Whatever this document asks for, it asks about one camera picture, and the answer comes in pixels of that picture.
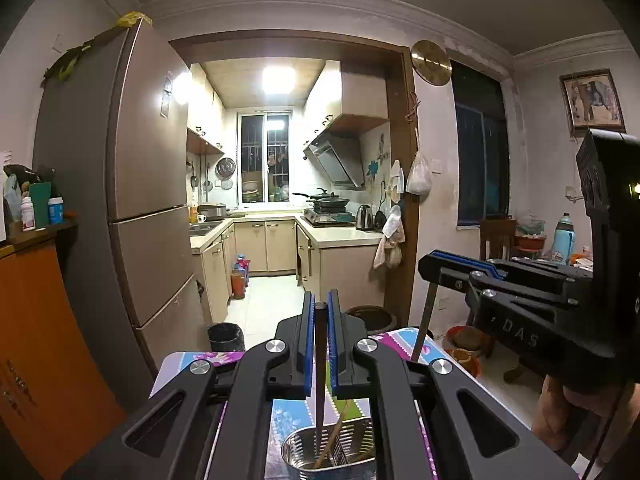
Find dark wooden chopstick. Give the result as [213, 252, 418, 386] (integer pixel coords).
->
[410, 284, 436, 363]
[314, 301, 327, 467]

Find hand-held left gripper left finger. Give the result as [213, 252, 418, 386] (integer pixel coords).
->
[62, 290, 316, 480]

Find blue thermos bottle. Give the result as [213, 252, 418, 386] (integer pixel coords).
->
[551, 212, 576, 265]

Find green box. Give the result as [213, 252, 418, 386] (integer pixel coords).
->
[29, 182, 54, 211]

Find framed elephant picture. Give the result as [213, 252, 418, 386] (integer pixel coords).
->
[559, 70, 627, 134]

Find wooden doorway frame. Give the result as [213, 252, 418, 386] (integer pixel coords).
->
[169, 30, 422, 333]

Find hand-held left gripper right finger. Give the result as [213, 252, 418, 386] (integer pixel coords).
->
[327, 289, 578, 480]

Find bunch of bamboo chopsticks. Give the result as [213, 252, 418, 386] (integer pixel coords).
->
[311, 400, 376, 470]

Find barred kitchen window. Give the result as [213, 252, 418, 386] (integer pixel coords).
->
[237, 110, 292, 205]

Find white hanging cloth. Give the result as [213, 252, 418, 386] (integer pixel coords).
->
[387, 160, 405, 197]

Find black trash bin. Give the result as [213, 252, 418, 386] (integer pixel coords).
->
[207, 322, 246, 354]

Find floral plastic tablecloth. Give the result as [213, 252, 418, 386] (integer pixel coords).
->
[150, 327, 501, 480]

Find person's right hand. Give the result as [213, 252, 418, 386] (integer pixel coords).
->
[531, 374, 603, 455]

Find black wok with lid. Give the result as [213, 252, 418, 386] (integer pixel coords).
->
[292, 188, 351, 211]

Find red flower pot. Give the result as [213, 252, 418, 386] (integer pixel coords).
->
[515, 220, 546, 260]

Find fridge door label sticker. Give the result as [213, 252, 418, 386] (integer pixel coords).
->
[160, 72, 174, 119]

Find gold round wall clock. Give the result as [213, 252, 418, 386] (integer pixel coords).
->
[411, 40, 453, 86]

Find perforated steel utensil holder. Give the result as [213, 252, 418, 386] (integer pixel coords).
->
[281, 422, 378, 480]

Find orange wooden cabinet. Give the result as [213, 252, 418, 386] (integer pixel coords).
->
[0, 220, 127, 480]

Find steel range hood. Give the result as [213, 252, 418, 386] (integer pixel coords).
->
[303, 132, 365, 191]

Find square kitchen ceiling light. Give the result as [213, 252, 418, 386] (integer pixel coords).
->
[262, 66, 296, 95]

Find wooden chair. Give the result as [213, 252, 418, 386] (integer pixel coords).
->
[480, 218, 518, 261]

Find large dark window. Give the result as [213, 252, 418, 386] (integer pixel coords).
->
[450, 60, 512, 229]

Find white hanging plastic bag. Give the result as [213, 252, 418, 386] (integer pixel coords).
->
[405, 150, 433, 196]

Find beige hanging towel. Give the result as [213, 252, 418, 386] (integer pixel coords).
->
[372, 205, 406, 270]

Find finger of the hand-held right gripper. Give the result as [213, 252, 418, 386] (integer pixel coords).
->
[418, 254, 576, 313]
[434, 249, 596, 298]

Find yellow green plastic bag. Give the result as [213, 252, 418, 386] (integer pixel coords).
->
[42, 10, 153, 83]

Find beige wall cabinet over hood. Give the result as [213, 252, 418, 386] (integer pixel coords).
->
[303, 60, 391, 137]

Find blue flower wall decal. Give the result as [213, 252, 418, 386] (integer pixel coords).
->
[365, 135, 391, 182]

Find beige kitchen base cabinets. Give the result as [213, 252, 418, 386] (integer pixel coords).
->
[190, 215, 392, 322]

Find brown refrigerator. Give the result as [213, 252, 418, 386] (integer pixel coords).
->
[32, 19, 213, 396]

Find brown ceramic jar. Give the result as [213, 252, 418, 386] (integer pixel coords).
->
[345, 305, 399, 334]

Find beige wall cabinets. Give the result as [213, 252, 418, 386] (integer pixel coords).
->
[187, 64, 226, 156]

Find gas stove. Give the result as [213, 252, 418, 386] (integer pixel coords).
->
[302, 209, 357, 226]

